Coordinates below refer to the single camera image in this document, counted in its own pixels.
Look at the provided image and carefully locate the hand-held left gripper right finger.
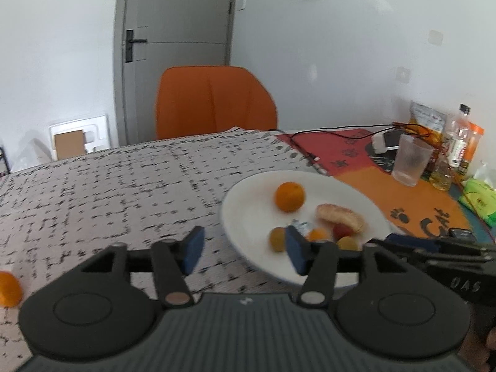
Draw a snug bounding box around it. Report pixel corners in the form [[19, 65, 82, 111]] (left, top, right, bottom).
[[285, 225, 417, 308]]

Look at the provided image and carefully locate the grey door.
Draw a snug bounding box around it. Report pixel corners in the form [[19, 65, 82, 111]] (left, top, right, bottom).
[[113, 0, 238, 146]]

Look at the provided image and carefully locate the person's right hand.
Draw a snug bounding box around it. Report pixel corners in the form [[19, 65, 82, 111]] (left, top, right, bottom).
[[457, 320, 496, 372]]

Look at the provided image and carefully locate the orange canister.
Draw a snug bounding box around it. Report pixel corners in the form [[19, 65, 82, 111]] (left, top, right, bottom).
[[462, 122, 485, 174]]

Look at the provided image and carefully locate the medium orange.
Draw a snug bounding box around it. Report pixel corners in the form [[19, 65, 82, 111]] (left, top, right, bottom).
[[0, 271, 23, 308]]

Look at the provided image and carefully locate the green tissue pack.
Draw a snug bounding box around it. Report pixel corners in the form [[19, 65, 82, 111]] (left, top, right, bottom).
[[458, 177, 496, 228]]

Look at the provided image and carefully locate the cardboard piece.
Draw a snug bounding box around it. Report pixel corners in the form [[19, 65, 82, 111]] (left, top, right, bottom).
[[54, 131, 85, 161]]

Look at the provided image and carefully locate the glass jar yellow liquid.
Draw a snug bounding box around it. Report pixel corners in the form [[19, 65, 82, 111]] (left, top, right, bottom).
[[429, 150, 456, 192]]

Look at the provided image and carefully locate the bread roll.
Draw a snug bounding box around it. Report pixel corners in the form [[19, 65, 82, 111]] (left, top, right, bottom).
[[316, 203, 365, 234]]

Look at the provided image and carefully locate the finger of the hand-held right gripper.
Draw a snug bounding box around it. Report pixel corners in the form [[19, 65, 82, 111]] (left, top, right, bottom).
[[364, 239, 432, 271], [387, 233, 496, 255]]

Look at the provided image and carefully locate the white foam packaging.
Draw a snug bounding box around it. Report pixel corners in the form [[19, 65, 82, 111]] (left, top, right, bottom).
[[49, 113, 111, 162]]

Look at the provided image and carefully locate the black cable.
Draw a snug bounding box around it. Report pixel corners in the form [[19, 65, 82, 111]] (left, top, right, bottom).
[[285, 123, 405, 163]]

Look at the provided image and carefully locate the white plate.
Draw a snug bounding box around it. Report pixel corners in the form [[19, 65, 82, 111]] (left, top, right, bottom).
[[221, 170, 392, 290]]

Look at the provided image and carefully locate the white charger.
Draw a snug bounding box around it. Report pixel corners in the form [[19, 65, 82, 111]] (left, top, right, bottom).
[[371, 129, 408, 156]]

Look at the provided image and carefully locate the small brown fruit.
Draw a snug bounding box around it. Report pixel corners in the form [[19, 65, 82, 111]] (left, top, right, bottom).
[[270, 228, 288, 253]]

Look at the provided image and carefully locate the orange red table mat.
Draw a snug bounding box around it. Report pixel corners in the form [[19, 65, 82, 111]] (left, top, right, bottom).
[[275, 128, 476, 241]]

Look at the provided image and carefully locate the white black patterned tablecloth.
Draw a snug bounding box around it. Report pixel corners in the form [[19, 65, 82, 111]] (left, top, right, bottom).
[[0, 127, 349, 361]]

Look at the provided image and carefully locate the large orange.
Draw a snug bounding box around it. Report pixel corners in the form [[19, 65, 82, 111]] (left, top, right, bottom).
[[275, 182, 306, 213]]

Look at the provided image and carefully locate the clear bottle black cap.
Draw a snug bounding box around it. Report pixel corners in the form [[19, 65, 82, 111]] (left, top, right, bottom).
[[445, 104, 472, 168]]

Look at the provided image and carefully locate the orange chair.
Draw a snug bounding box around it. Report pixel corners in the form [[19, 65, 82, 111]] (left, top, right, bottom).
[[155, 66, 278, 140]]

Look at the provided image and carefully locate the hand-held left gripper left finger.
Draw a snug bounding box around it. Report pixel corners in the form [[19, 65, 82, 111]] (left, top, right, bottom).
[[79, 225, 206, 308]]

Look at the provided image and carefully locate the yellow silver snack bag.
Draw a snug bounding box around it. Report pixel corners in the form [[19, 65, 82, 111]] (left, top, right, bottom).
[[408, 101, 447, 145]]

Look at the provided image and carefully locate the clear plastic cup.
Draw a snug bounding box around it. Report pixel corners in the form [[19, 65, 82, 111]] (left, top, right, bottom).
[[391, 134, 436, 187]]

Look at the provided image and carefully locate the black door handle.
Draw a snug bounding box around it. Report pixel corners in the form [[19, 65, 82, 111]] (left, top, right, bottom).
[[125, 29, 148, 63]]

